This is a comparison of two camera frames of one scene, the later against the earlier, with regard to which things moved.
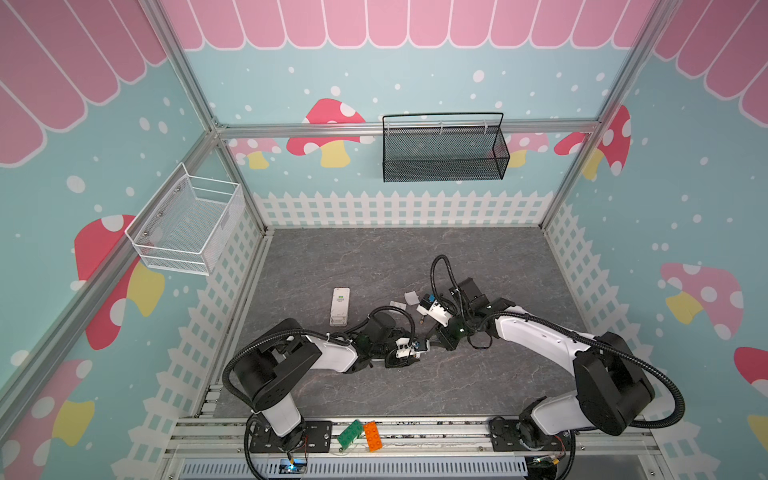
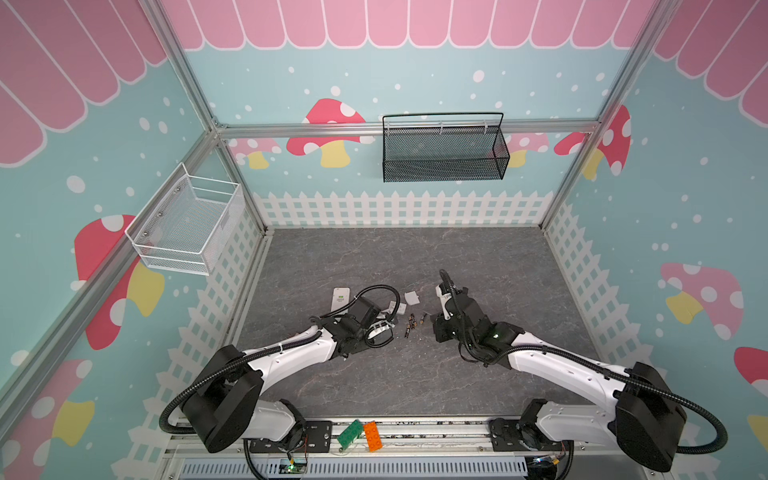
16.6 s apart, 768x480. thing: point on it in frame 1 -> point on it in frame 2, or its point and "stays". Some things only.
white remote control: x=339 y=311 stays
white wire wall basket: x=188 y=224 stays
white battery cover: x=412 y=298 stays
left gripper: x=397 y=363 -> x=363 y=345
